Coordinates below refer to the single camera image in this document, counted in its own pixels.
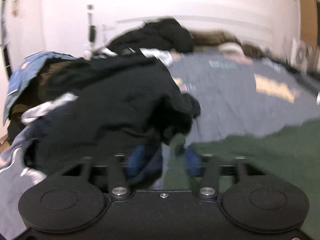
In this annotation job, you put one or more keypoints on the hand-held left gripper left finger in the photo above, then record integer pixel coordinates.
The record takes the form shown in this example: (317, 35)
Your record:
(136, 161)

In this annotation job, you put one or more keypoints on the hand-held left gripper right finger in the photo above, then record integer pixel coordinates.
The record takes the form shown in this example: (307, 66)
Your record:
(192, 162)

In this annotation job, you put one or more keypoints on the dark green t-shirt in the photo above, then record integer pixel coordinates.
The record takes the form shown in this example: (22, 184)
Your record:
(262, 150)

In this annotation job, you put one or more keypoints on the pile of dark clothes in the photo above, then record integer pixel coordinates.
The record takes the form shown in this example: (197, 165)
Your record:
(112, 100)

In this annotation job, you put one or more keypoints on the grey printed quilt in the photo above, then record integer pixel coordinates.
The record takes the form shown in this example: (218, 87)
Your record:
(225, 105)

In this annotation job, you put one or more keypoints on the white garment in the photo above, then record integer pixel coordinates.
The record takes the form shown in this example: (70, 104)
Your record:
(160, 55)

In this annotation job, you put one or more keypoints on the white pillow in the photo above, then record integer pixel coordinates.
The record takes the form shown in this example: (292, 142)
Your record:
(230, 47)

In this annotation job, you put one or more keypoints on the black puffer jacket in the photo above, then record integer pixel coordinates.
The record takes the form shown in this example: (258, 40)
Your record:
(162, 35)

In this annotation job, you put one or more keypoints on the black hairbrush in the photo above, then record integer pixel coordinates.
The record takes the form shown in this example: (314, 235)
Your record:
(92, 33)

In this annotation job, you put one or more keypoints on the blue denim cloth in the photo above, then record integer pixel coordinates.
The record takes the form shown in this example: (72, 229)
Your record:
(22, 77)

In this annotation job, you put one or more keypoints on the dark folded garment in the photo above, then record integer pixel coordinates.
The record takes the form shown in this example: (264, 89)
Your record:
(307, 80)

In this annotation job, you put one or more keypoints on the white headboard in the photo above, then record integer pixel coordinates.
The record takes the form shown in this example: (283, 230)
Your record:
(225, 17)

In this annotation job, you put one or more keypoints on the white fan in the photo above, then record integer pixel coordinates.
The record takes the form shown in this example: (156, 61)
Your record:
(301, 52)

